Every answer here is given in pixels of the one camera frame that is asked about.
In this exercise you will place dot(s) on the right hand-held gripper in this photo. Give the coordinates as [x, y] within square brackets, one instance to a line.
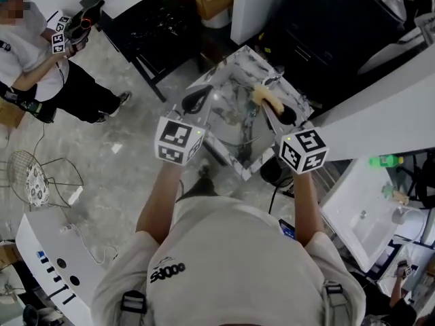
[306, 151]

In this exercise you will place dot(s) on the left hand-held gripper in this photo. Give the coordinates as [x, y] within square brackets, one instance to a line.
[173, 138]

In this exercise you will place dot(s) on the yellow sponge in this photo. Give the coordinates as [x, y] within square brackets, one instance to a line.
[266, 97]

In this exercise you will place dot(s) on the person's right forearm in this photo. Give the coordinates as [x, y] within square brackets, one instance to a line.
[307, 209]

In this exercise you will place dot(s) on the person's left forearm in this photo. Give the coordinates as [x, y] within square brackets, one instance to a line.
[159, 202]

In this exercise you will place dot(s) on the white marble sink cabinet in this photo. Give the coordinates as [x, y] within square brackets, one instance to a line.
[244, 58]

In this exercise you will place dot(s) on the black marbled vanity desk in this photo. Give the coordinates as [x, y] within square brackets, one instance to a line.
[153, 29]

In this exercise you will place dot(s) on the white bucket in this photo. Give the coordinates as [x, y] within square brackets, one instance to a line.
[217, 20]

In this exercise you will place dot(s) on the person's black trousers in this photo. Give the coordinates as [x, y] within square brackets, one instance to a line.
[200, 189]

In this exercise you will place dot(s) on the tall black cabinet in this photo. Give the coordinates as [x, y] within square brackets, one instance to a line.
[333, 29]

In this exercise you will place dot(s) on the green plastic bottle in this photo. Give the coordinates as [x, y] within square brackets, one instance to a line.
[385, 161]

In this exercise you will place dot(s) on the black screen device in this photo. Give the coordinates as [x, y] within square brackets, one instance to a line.
[287, 229]

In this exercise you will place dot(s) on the white inset basin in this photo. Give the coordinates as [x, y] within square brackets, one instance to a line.
[122, 0]

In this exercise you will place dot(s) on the green cup with brushes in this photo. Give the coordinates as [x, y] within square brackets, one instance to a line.
[391, 192]

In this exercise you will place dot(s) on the white curved faucet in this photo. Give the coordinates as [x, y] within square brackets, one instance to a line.
[398, 216]

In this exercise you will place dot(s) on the person in white shirt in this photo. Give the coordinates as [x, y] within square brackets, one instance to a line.
[221, 267]

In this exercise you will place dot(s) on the patterned seat cushion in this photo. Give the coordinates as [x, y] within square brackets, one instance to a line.
[35, 187]

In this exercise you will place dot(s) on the small cardboard box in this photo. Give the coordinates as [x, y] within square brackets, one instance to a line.
[10, 114]

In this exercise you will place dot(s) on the white counter with holes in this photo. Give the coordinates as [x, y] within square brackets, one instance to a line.
[37, 236]

